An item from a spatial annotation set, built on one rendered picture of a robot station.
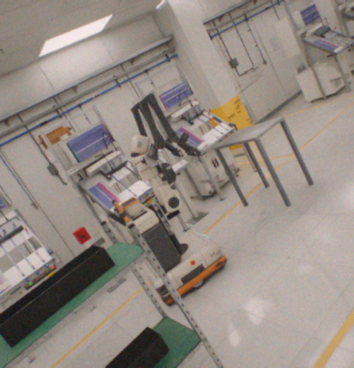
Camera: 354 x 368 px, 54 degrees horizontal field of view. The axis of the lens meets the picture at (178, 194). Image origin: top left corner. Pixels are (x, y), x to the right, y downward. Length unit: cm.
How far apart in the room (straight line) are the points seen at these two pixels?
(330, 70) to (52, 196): 547
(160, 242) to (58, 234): 311
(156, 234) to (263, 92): 604
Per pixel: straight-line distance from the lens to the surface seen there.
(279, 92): 882
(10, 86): 602
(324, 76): 745
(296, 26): 743
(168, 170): 303
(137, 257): 175
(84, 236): 401
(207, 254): 308
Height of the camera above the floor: 154
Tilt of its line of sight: 14 degrees down
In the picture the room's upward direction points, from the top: 30 degrees counter-clockwise
